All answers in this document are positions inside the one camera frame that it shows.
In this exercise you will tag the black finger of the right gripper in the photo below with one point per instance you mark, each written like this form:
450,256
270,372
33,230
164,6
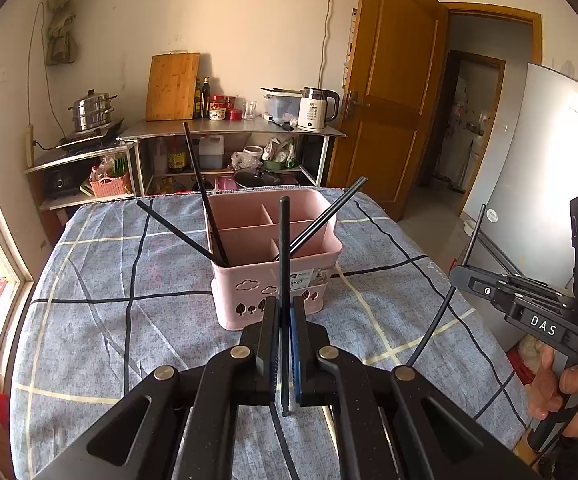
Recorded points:
479,284

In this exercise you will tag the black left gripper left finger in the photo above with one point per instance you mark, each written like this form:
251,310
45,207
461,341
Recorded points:
179,425

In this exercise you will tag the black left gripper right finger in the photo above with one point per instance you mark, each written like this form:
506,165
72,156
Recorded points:
392,424

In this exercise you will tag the metal kitchen shelf table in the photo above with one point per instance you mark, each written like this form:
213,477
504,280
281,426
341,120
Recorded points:
127,144

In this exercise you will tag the blue plaid tablecloth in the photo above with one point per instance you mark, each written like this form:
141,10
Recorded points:
120,295

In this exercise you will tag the white leaning board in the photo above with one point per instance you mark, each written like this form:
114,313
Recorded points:
527,221

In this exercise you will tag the brown wooden door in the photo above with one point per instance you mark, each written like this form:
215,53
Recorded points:
392,88

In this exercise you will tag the pink plastic utensil caddy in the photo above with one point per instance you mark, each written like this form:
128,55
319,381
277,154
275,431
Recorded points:
247,223

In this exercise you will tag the pink woven basket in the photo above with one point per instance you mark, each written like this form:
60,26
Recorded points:
110,178

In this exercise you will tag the white electric kettle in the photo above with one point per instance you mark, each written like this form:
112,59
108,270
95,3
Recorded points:
318,107

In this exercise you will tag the black wok with lid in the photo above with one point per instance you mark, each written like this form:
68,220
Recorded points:
256,178

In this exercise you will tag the clear plastic storage box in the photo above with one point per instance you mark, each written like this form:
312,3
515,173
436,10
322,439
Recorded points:
281,104

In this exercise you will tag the white plastic jug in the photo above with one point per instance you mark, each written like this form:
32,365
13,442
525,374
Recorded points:
211,152

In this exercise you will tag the black chopstick standing tall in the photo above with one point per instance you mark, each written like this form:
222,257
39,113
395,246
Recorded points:
204,195

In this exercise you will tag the black induction cooktop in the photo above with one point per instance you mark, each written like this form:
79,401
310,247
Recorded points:
92,138

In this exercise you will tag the red lidded jar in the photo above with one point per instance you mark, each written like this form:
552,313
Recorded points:
217,108

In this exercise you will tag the stainless steel steamer pot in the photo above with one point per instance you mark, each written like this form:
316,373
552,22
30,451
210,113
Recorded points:
92,111

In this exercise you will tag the dark soy sauce bottle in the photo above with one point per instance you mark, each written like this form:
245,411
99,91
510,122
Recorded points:
205,97

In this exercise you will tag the wooden cutting board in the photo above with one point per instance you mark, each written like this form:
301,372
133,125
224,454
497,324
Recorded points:
171,86

